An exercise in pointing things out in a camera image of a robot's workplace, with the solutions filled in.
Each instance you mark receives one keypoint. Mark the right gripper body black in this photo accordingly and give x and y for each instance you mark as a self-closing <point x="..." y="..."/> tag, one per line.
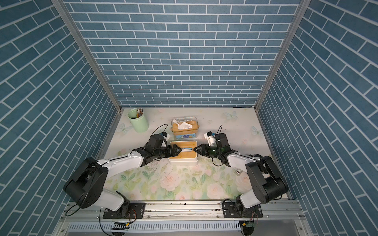
<point x="216" y="152"/>

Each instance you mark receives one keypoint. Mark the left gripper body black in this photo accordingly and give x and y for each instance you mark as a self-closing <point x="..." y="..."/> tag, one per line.
<point x="163" y="152"/>

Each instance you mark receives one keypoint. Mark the white box with bamboo lid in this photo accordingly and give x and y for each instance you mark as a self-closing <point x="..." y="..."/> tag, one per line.
<point x="186" y="144"/>

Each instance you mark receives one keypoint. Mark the blue tissue pack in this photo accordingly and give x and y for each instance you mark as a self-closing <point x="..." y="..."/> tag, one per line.
<point x="184" y="125"/>
<point x="186" y="149"/>

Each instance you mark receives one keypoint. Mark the clear plastic tissue box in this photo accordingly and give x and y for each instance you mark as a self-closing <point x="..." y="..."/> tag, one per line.
<point x="185" y="128"/>

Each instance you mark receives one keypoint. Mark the bamboo lid with slot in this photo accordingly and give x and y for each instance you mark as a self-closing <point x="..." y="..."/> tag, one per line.
<point x="184" y="127"/>

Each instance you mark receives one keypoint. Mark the white plastic box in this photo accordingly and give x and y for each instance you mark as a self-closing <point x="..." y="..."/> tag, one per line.
<point x="183" y="161"/>

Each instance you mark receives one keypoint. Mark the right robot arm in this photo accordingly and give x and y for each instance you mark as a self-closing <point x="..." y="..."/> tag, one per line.
<point x="266" y="179"/>

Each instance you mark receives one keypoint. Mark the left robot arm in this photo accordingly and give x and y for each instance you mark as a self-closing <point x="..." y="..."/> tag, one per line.
<point x="86" y="184"/>

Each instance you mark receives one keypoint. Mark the small grey remote device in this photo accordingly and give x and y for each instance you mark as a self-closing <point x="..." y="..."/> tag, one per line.
<point x="238" y="172"/>

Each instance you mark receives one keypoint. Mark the green pencil cup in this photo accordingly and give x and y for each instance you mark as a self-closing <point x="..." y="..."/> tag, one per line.
<point x="139" y="124"/>

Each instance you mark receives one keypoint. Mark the bundle of coloured pencils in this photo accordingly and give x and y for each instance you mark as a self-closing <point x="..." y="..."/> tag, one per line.
<point x="139" y="112"/>

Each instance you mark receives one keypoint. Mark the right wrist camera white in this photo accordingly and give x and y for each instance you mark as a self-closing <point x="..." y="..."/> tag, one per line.
<point x="210" y="138"/>

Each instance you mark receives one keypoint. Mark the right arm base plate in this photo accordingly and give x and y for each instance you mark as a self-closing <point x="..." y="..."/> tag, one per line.
<point x="235" y="209"/>

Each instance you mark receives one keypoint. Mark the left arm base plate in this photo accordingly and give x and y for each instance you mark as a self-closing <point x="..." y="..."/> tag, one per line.
<point x="131" y="210"/>

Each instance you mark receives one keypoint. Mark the aluminium mounting rail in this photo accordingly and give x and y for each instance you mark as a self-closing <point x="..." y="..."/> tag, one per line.
<point x="195" y="210"/>

